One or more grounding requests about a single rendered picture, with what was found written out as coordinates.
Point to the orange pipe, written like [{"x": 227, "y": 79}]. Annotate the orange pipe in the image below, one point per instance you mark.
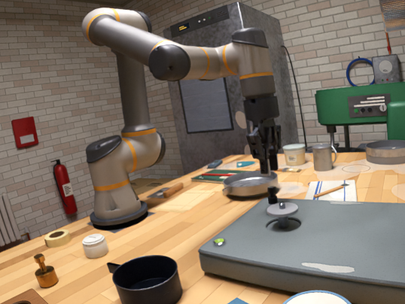
[{"x": 388, "y": 42}]

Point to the cream tape roll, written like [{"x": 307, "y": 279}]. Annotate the cream tape roll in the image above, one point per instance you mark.
[{"x": 60, "y": 241}]

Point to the black spigot cap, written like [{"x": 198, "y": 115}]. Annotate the black spigot cap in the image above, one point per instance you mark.
[{"x": 272, "y": 194}]

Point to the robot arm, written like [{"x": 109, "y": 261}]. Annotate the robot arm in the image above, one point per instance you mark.
[{"x": 126, "y": 95}]

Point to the white round dial chart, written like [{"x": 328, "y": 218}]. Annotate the white round dial chart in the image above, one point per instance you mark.
[{"x": 316, "y": 299}]

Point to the brass check weight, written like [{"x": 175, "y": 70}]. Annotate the brass check weight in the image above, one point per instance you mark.
[{"x": 46, "y": 275}]

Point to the green round level bubble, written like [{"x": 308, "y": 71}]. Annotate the green round level bubble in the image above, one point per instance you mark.
[{"x": 219, "y": 242}]

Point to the white radiator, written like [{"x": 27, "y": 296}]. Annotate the white radiator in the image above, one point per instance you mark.
[{"x": 7, "y": 221}]

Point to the grey wall vent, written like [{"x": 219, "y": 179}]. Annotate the grey wall vent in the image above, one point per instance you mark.
[{"x": 392, "y": 14}]

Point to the white blue-striped cloth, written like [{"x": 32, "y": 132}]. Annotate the white blue-striped cloth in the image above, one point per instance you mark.
[{"x": 335, "y": 194}]

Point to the teal scraper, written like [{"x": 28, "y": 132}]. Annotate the teal scraper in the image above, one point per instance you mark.
[{"x": 245, "y": 163}]

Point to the white plastic tub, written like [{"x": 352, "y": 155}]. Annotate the white plastic tub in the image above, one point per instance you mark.
[{"x": 294, "y": 155}]

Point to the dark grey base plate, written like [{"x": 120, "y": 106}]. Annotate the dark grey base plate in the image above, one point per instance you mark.
[{"x": 151, "y": 214}]

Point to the red wall box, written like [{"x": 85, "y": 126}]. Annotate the red wall box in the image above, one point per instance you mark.
[{"x": 24, "y": 132}]

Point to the dark blue seed tin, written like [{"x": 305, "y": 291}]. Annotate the dark blue seed tin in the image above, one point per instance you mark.
[{"x": 148, "y": 287}]

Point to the red fire extinguisher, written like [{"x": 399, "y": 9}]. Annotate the red fire extinguisher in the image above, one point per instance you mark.
[{"x": 65, "y": 186}]

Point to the oak block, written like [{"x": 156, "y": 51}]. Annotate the oak block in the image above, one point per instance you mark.
[{"x": 31, "y": 297}]

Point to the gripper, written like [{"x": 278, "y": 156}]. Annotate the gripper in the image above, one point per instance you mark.
[{"x": 261, "y": 110}]

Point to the grey metal mug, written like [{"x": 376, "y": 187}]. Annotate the grey metal mug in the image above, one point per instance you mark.
[{"x": 322, "y": 158}]

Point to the white jar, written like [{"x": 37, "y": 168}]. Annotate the white jar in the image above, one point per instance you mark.
[{"x": 95, "y": 248}]

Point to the blue flat card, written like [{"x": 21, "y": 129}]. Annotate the blue flat card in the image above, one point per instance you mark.
[{"x": 237, "y": 301}]

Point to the grey metal cabinet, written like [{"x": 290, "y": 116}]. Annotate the grey metal cabinet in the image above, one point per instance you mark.
[{"x": 202, "y": 104}]

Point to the grey round sieve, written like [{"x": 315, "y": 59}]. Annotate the grey round sieve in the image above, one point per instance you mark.
[{"x": 384, "y": 153}]

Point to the green machine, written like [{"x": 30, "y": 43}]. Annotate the green machine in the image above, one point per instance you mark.
[{"x": 332, "y": 104}]

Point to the grey metal scale pan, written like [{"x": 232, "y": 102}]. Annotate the grey metal scale pan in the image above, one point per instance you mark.
[{"x": 243, "y": 186}]

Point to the grey wall control box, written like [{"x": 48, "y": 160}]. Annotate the grey wall control box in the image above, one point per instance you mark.
[{"x": 386, "y": 69}]

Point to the grey scale body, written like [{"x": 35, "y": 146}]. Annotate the grey scale body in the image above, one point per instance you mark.
[{"x": 316, "y": 243}]

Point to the blue-grey small block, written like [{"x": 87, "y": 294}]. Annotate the blue-grey small block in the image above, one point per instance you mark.
[{"x": 215, "y": 163}]

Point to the green book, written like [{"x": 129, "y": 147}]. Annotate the green book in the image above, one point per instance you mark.
[{"x": 208, "y": 178}]

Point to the red pencil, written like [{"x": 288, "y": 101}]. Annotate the red pencil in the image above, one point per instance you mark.
[{"x": 218, "y": 174}]

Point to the grey scale spigot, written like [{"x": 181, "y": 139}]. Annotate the grey scale spigot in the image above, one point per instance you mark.
[{"x": 282, "y": 210}]

